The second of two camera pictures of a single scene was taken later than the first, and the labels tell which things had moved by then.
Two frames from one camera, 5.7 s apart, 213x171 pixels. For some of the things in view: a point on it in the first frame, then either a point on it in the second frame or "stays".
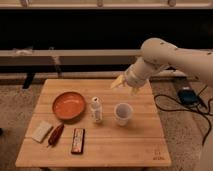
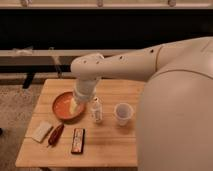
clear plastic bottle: (96, 110) stays
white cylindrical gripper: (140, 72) to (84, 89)
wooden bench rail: (70, 57) stays
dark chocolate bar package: (78, 140) stays
